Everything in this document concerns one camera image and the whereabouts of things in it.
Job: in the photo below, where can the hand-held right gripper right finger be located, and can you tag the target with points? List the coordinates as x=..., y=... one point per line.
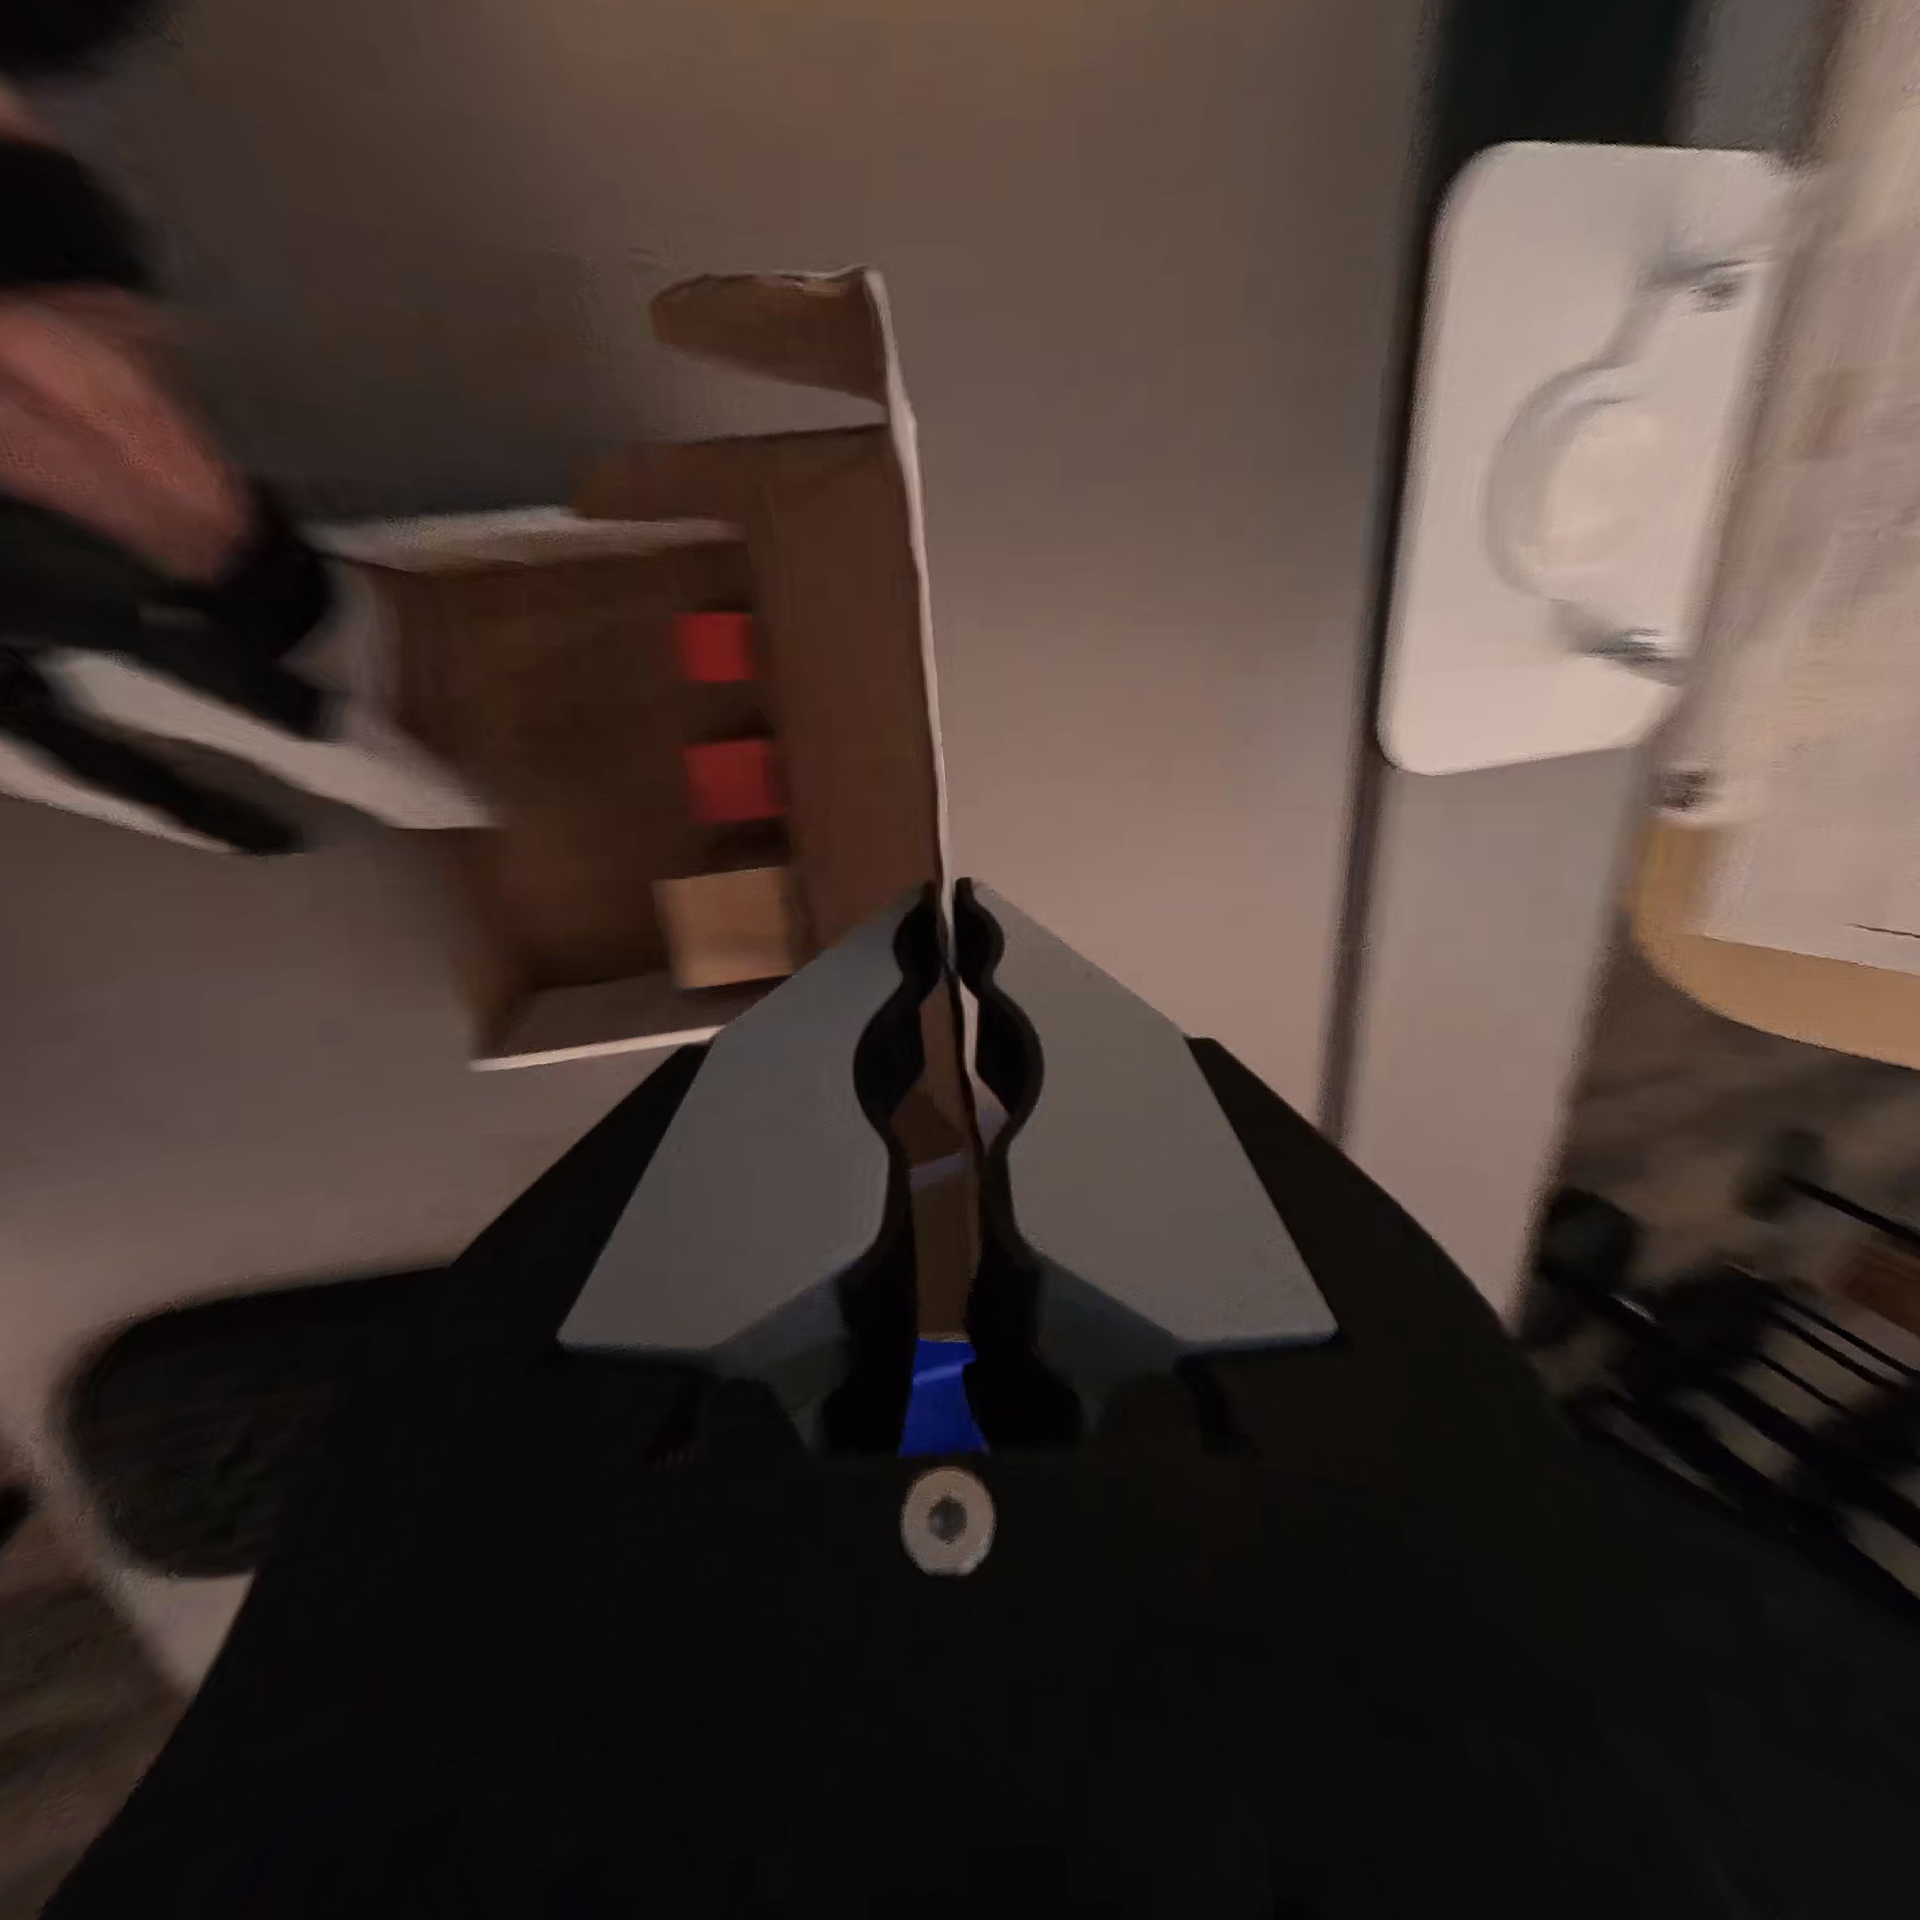
x=1156, y=1201

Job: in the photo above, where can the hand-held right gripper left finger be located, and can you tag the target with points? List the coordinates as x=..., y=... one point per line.
x=734, y=1215

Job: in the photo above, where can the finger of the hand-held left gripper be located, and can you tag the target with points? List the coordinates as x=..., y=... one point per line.
x=107, y=787
x=317, y=757

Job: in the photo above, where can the white cardboard mailer box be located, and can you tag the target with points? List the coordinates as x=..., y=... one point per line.
x=570, y=750

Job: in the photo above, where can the blue plastic bin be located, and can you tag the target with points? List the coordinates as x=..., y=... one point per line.
x=942, y=1403

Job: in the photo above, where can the tan cube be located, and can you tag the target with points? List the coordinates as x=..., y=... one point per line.
x=727, y=923

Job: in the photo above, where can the red cube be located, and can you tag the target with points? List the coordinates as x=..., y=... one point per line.
x=716, y=646
x=732, y=781

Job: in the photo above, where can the person's left hand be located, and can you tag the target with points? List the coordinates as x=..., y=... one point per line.
x=107, y=422

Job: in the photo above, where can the black wristband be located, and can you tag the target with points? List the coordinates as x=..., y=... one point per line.
x=67, y=218

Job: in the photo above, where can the black quilted pad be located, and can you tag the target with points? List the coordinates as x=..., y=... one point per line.
x=211, y=1411

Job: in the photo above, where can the black metal rack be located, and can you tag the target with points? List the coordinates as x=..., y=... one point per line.
x=1725, y=1350

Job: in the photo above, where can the white sheet stand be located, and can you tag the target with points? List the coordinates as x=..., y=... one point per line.
x=1470, y=451

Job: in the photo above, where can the printed instruction sheet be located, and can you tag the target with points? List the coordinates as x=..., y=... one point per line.
x=1801, y=599

